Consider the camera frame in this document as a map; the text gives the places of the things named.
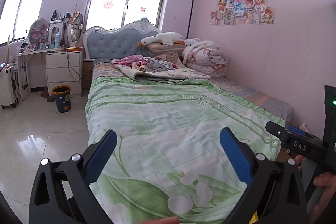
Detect bear print pillow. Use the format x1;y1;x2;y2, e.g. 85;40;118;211
146;42;186;66

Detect dark blue orange-rimmed trash bin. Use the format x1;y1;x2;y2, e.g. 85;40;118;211
52;85;71;113

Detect round vanity mirror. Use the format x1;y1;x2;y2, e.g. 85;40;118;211
28;18;50;45

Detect pink cartoon folded quilt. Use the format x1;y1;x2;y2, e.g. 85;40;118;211
182;38;229;79

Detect folded beige blanket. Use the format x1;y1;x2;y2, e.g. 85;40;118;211
113;63;210;81

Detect green floral bedspread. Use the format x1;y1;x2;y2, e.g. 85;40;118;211
85;76;285;223

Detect anime posters on wall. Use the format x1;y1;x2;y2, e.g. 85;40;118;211
210;0;274;26

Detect white desk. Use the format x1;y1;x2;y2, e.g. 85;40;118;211
15;46;65;101

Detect white drawer nightstand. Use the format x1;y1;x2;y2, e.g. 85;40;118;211
46;51;84;97

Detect pile of pink grey clothes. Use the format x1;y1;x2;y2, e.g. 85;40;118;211
112;55;178;73

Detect blue tufted headboard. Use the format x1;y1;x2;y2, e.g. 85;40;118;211
83;18;161;60

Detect white suitcase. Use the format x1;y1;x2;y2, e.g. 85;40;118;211
0;62;20;110

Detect electric desk fan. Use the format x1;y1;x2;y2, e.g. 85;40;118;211
67;11;84;48

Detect white goose plush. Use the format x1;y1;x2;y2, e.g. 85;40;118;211
137;32;184;47

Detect person's right hand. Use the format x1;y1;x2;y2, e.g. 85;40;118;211
295;155;335;223

